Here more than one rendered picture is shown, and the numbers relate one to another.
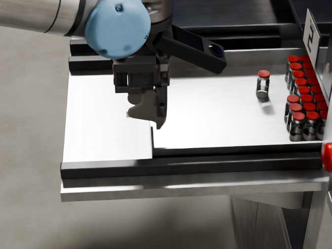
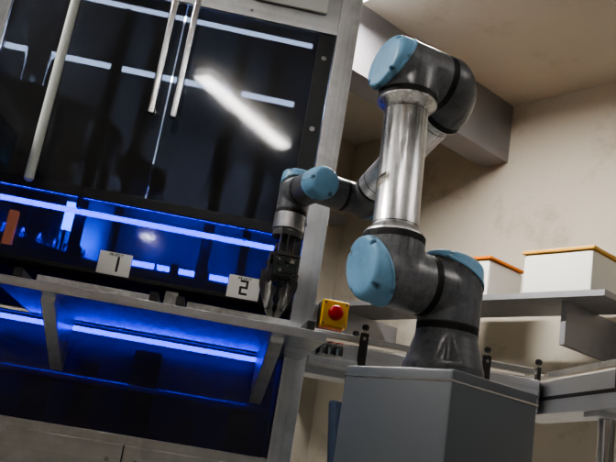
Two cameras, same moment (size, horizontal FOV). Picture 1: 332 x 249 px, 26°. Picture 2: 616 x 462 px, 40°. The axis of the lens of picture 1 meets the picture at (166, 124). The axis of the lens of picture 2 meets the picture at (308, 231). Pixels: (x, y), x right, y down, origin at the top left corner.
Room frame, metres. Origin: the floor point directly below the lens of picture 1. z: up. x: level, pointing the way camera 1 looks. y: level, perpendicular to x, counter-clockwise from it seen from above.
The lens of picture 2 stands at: (0.91, 1.94, 0.60)
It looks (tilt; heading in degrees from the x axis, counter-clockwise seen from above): 15 degrees up; 268
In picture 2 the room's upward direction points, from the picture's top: 9 degrees clockwise
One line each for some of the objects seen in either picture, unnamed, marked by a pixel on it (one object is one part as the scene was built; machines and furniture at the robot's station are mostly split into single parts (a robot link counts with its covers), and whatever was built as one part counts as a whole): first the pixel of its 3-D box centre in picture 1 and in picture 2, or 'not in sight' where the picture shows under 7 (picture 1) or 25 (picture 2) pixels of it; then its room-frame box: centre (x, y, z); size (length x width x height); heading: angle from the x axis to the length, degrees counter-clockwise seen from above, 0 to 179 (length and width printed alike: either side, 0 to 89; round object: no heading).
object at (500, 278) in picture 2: not in sight; (476, 284); (-0.28, -2.62, 1.72); 0.40 x 0.33 x 0.23; 128
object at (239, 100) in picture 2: not in sight; (245, 115); (1.04, -0.24, 1.51); 0.43 x 0.01 x 0.59; 3
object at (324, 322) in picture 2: not in sight; (332, 315); (0.71, -0.27, 1.00); 0.08 x 0.07 x 0.07; 93
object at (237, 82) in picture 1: (249, 101); (237, 328); (0.96, -0.14, 0.90); 0.34 x 0.26 x 0.04; 93
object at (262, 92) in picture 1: (263, 84); not in sight; (1.00, -0.17, 0.90); 0.02 x 0.02 x 0.04
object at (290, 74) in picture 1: (301, 96); not in sight; (0.96, -0.23, 0.90); 0.18 x 0.02 x 0.05; 3
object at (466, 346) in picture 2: not in sight; (444, 352); (0.56, 0.42, 0.84); 0.15 x 0.15 x 0.10
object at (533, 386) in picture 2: not in sight; (417, 366); (0.44, -0.43, 0.92); 0.69 x 0.15 x 0.16; 3
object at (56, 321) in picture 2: not in sight; (52, 335); (1.37, -0.04, 0.80); 0.34 x 0.03 x 0.13; 93
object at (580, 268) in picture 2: not in sight; (573, 279); (-0.65, -2.14, 1.73); 0.41 x 0.34 x 0.23; 128
